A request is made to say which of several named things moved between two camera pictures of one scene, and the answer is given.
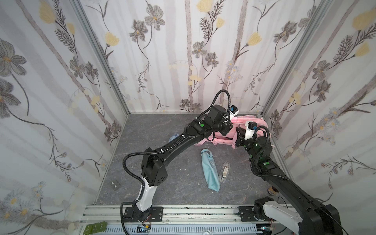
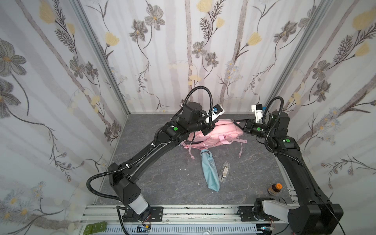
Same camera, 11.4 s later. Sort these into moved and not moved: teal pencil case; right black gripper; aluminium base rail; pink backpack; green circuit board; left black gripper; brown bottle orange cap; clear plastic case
Moved: pink backpack; right black gripper; left black gripper
Not moved: aluminium base rail; clear plastic case; brown bottle orange cap; green circuit board; teal pencil case
